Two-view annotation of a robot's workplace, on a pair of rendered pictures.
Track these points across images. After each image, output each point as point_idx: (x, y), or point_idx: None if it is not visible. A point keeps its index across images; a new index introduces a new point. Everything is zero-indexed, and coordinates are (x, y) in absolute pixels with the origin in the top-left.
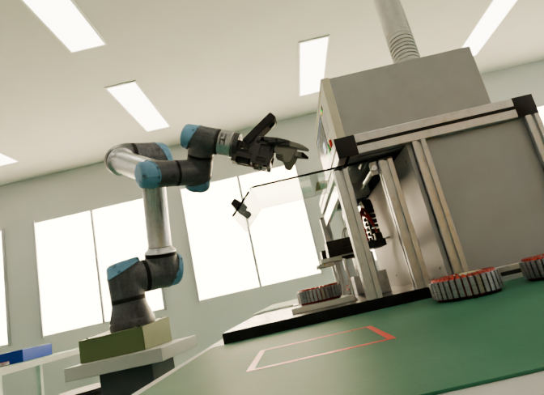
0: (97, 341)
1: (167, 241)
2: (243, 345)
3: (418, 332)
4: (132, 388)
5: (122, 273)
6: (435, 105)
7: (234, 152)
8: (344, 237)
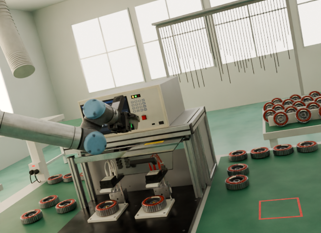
0: None
1: None
2: (221, 227)
3: (296, 195)
4: None
5: None
6: (177, 103)
7: (116, 122)
8: (113, 169)
